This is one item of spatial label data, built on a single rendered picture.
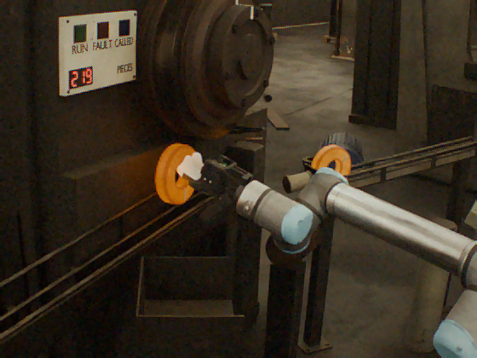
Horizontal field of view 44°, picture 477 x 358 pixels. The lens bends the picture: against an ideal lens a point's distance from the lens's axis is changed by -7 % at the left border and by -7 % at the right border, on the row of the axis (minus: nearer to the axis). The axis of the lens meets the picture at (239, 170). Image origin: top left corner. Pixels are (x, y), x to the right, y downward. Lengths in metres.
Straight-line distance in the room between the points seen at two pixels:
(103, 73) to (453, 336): 0.99
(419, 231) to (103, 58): 0.84
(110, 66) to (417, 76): 3.05
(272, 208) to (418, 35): 2.98
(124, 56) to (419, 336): 1.50
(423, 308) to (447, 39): 2.30
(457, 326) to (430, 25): 3.24
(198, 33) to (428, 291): 1.29
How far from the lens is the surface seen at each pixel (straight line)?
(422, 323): 2.39
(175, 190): 1.60
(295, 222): 1.45
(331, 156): 2.11
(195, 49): 1.56
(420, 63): 4.31
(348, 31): 10.61
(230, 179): 1.52
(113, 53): 1.56
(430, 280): 2.31
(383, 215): 1.46
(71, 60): 1.45
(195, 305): 1.45
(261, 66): 1.72
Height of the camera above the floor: 1.34
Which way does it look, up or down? 18 degrees down
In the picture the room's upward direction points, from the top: 2 degrees clockwise
